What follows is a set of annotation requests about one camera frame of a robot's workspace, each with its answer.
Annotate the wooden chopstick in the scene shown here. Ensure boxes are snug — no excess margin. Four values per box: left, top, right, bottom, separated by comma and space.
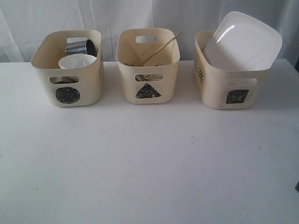
138, 31, 182, 67

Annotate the white ceramic bowl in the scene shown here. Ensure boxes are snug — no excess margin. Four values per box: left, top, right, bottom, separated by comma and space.
58, 54, 96, 69

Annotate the white square plate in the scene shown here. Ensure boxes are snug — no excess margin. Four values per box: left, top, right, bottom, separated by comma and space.
203, 11, 283, 71

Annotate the steel fork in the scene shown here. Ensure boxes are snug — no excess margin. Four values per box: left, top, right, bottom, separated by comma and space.
135, 74, 163, 82

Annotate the cream bin with triangle mark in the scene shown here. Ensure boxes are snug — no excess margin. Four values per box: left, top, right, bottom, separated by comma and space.
117, 28, 180, 104

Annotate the cream bin with square mark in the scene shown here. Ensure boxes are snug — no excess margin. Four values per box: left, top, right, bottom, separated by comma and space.
193, 30, 270, 109

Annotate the cream bin with circle mark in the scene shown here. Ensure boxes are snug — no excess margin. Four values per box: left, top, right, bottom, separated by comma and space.
31, 29, 103, 107

